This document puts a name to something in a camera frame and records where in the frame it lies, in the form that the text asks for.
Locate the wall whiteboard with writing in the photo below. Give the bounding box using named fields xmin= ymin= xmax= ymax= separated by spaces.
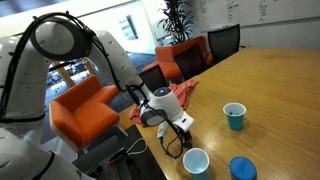
xmin=193 ymin=0 xmax=320 ymax=33

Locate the blue plastic cup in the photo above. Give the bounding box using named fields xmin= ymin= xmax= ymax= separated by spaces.
xmin=182 ymin=147 xmax=211 ymax=180
xmin=222 ymin=102 xmax=247 ymax=132

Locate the orange cloth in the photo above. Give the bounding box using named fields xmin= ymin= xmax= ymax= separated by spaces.
xmin=129 ymin=78 xmax=200 ymax=128

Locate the robot mounting stand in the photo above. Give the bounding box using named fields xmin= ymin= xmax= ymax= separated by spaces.
xmin=71 ymin=134 xmax=134 ymax=180

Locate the black office chair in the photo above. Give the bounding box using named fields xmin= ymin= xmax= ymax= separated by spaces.
xmin=207 ymin=23 xmax=247 ymax=66
xmin=138 ymin=64 xmax=169 ymax=94
xmin=173 ymin=44 xmax=208 ymax=82

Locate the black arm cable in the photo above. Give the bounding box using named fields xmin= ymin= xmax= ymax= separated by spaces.
xmin=0 ymin=11 xmax=194 ymax=159

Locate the green potted plant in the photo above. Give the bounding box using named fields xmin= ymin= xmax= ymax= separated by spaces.
xmin=157 ymin=0 xmax=196 ymax=46

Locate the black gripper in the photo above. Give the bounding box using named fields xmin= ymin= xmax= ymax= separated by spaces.
xmin=173 ymin=127 xmax=194 ymax=150

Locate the orange armchair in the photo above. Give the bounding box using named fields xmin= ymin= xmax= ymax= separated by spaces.
xmin=141 ymin=35 xmax=214 ymax=81
xmin=48 ymin=73 xmax=129 ymax=154

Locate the white floor cable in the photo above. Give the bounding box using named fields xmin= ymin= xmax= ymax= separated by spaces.
xmin=124 ymin=137 xmax=148 ymax=157

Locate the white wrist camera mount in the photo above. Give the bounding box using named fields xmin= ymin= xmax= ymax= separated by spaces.
xmin=171 ymin=110 xmax=196 ymax=132

